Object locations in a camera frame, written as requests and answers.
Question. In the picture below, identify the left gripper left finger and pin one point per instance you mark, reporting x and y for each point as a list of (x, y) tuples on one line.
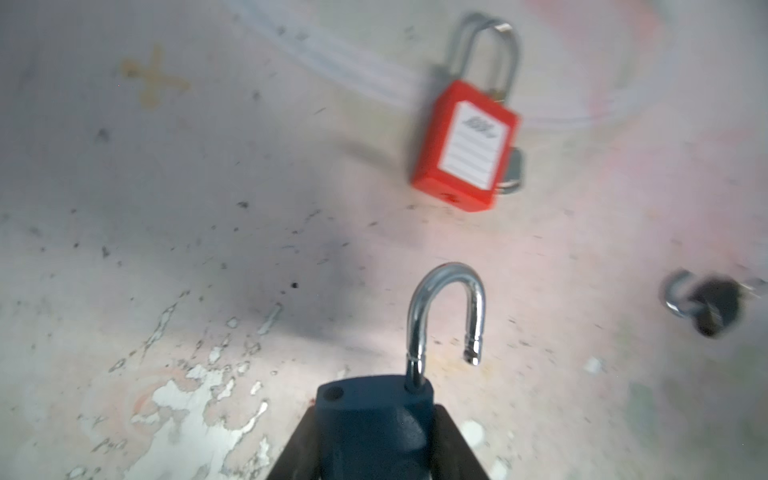
[(300, 459)]

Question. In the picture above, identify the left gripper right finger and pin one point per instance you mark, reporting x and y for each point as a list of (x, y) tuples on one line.
[(451, 458)]

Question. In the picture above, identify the blue padlock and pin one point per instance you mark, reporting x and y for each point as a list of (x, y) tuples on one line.
[(379, 427)]

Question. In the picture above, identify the red padlock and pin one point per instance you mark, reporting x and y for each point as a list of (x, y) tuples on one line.
[(468, 144)]

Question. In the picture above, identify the black padlock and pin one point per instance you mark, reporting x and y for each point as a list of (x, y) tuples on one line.
[(715, 306)]

